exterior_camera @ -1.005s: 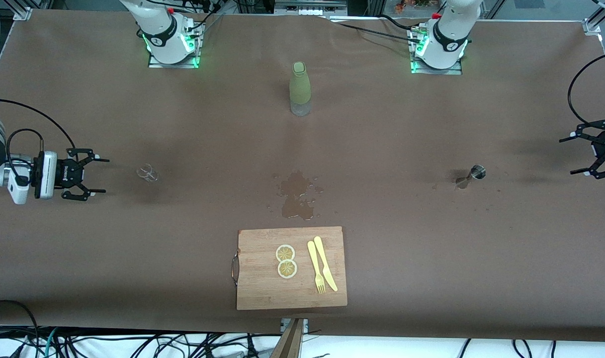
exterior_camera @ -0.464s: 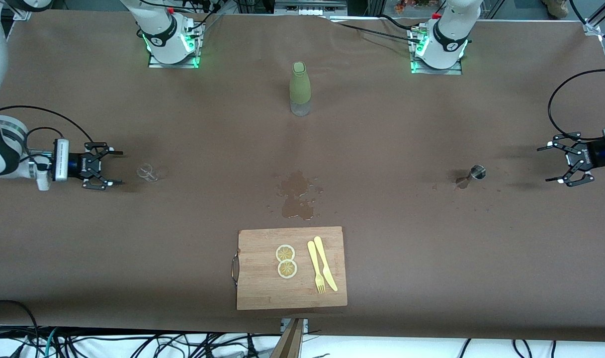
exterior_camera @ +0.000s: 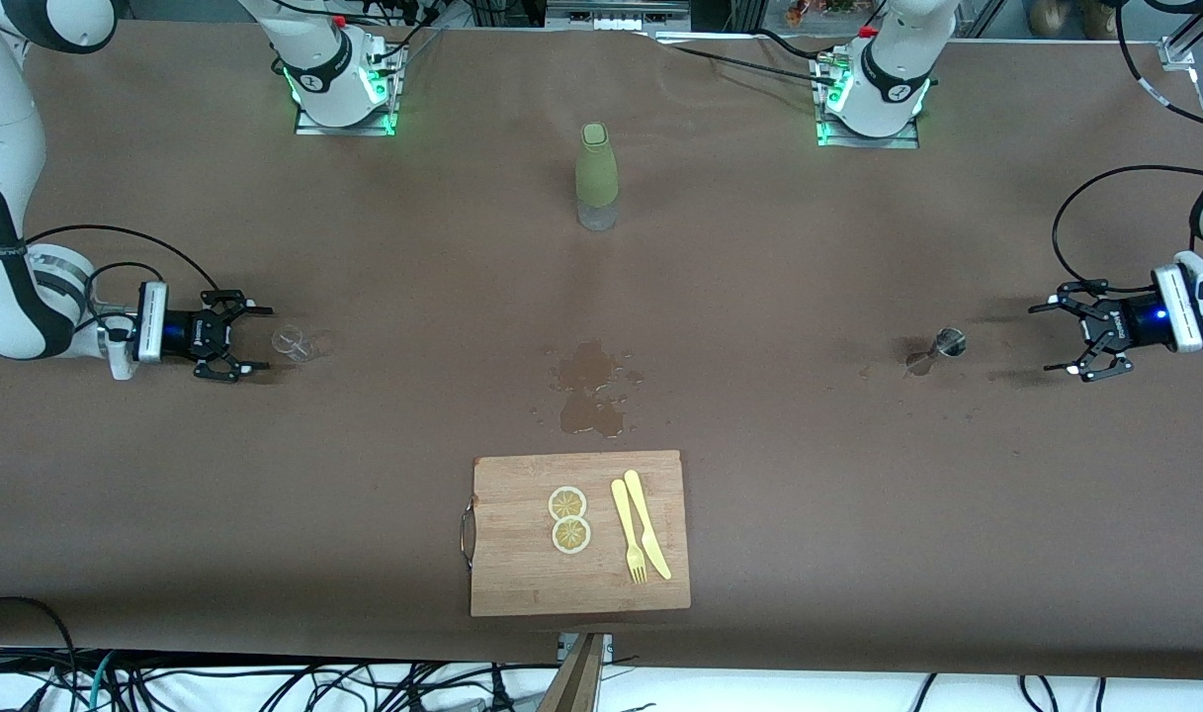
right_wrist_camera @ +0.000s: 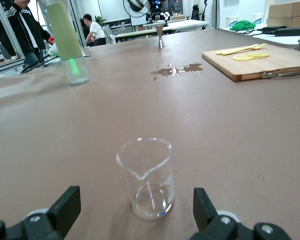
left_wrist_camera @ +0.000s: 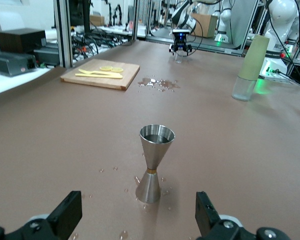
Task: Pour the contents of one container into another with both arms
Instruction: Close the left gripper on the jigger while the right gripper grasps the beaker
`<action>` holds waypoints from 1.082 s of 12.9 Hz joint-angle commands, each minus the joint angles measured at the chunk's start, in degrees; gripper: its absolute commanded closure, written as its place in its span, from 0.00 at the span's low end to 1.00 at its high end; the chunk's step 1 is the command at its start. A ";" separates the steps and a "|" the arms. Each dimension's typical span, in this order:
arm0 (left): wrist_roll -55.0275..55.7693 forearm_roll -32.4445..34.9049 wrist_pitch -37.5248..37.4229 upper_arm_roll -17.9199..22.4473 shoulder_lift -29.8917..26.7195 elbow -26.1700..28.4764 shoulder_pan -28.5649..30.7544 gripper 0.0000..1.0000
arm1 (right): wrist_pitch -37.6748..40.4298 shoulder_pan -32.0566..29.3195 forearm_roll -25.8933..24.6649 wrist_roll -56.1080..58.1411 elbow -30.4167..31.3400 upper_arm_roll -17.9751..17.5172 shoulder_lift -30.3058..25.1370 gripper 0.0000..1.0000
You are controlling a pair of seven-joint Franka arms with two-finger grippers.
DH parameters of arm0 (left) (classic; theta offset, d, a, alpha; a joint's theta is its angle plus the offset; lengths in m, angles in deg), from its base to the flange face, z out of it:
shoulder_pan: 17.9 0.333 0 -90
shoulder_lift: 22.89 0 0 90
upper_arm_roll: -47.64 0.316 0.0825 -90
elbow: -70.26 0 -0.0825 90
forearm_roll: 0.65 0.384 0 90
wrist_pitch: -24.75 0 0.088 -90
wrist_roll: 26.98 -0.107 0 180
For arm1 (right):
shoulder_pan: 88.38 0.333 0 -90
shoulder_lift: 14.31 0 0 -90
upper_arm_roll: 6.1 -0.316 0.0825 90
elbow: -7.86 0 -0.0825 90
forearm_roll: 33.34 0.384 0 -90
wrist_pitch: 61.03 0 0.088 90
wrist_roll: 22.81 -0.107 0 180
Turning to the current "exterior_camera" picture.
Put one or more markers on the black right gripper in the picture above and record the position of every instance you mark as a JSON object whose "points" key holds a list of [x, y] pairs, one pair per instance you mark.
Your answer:
{"points": [[192, 334]]}

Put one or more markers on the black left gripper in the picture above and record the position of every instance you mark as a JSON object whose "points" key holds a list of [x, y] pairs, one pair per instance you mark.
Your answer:
{"points": [[1121, 323]]}

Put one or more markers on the clear glass measuring cup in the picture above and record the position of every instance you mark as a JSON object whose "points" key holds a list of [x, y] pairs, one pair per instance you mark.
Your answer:
{"points": [[295, 344]]}

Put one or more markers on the steel cone jigger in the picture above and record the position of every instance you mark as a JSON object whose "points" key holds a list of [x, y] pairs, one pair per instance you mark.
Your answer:
{"points": [[949, 343]]}

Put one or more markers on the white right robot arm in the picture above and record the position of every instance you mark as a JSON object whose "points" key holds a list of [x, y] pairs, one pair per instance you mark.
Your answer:
{"points": [[3, 119]]}

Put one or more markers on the brown table cover sheet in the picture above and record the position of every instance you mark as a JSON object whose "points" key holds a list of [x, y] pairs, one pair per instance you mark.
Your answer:
{"points": [[858, 514]]}

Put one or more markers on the spilled liquid puddle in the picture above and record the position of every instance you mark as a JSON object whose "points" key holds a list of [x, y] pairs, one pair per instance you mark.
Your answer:
{"points": [[586, 371]]}

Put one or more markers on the wooden cutting board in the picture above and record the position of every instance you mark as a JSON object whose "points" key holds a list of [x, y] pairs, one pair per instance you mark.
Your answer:
{"points": [[522, 574]]}

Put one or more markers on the lemon slice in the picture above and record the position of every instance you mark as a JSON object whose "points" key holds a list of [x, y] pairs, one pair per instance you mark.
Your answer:
{"points": [[566, 502], [571, 536]]}

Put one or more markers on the green sleeved glass bottle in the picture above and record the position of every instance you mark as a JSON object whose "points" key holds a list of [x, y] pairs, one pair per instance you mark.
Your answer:
{"points": [[597, 168]]}

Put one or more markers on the yellow plastic fork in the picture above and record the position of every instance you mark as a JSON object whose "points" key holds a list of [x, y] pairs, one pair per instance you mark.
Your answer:
{"points": [[624, 519]]}

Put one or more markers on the yellow plastic knife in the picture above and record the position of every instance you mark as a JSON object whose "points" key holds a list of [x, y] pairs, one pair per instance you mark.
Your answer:
{"points": [[645, 524]]}

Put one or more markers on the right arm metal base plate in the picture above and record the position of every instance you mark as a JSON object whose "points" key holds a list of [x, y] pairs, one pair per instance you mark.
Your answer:
{"points": [[364, 130]]}

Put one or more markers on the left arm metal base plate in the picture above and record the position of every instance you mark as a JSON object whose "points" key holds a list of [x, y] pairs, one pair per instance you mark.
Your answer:
{"points": [[902, 143]]}

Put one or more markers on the silver metal bracket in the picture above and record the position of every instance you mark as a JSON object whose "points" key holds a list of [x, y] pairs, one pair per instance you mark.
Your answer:
{"points": [[564, 645]]}

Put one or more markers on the wooden post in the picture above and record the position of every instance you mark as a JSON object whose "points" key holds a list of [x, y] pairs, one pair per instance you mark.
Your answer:
{"points": [[576, 682]]}

